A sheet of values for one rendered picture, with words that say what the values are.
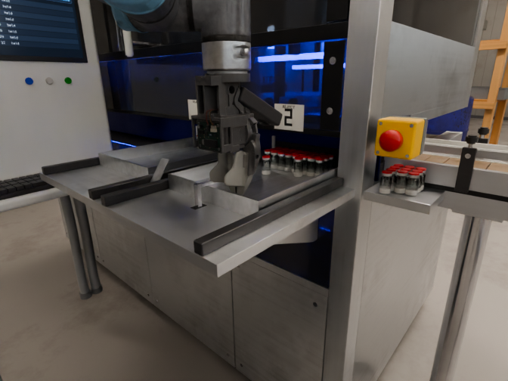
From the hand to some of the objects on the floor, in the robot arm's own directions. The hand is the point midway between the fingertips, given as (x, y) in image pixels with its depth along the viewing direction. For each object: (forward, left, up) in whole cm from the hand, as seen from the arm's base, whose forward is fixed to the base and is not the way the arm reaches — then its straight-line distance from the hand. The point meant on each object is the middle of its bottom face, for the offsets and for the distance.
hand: (240, 190), depth 59 cm
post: (+28, -8, -92) cm, 96 cm away
